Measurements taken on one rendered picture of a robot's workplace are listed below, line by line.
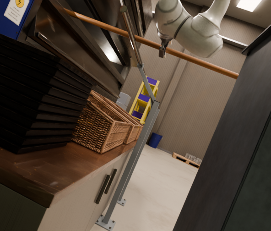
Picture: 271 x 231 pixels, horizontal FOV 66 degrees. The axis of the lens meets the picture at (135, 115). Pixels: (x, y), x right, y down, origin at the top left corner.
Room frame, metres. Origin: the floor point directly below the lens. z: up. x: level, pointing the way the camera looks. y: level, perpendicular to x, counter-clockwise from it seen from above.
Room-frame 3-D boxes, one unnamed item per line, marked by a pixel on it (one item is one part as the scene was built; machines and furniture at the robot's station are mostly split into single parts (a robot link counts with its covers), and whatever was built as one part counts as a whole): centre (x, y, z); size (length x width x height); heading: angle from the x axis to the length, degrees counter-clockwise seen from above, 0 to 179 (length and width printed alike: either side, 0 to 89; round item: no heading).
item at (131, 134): (1.77, 0.18, 0.72); 0.56 x 0.49 x 0.28; 173
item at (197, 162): (7.99, -2.50, 0.16); 1.17 x 0.83 x 0.33; 83
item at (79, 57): (1.79, 0.45, 1.02); 1.79 x 0.11 x 0.19; 172
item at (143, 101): (7.49, -0.13, 1.10); 2.42 x 0.64 x 2.19; 173
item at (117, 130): (1.17, 0.27, 0.72); 0.56 x 0.49 x 0.28; 173
